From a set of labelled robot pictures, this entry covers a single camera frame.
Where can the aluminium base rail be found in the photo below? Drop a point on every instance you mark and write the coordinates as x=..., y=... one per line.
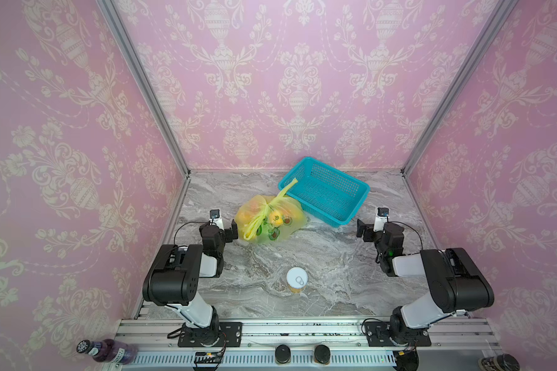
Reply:
x=456, y=344

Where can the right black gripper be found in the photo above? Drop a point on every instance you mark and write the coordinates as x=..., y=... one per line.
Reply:
x=366, y=229

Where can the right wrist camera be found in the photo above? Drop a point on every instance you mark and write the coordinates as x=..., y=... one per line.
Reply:
x=381, y=218

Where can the black round knob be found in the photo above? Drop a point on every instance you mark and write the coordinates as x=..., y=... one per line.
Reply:
x=283, y=354
x=322, y=354

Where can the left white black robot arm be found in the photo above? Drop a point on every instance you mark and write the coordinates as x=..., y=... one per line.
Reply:
x=173, y=278

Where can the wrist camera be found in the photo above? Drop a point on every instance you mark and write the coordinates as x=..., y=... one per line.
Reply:
x=381, y=218
x=216, y=217

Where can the teal plastic basket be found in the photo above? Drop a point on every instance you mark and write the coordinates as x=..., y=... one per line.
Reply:
x=325, y=192

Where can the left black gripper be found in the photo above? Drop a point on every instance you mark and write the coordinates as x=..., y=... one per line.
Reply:
x=229, y=233

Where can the left black round knob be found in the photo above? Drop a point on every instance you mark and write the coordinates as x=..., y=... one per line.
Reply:
x=283, y=354

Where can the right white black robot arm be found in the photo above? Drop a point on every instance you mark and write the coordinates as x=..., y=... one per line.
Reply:
x=454, y=281

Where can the purple drink bottle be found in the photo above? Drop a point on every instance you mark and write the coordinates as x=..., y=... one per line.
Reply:
x=108, y=351

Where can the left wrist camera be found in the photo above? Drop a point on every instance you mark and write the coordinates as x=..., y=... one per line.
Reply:
x=216, y=217

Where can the white lid yellow can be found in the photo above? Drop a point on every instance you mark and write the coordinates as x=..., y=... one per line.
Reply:
x=297, y=279

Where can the dark jar bottom right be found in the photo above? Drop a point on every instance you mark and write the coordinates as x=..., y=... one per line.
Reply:
x=503, y=362

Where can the right black round knob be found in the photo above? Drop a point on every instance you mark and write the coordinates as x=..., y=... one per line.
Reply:
x=322, y=354

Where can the yellow plastic bag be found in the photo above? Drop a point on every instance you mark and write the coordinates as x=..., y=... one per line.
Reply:
x=266, y=219

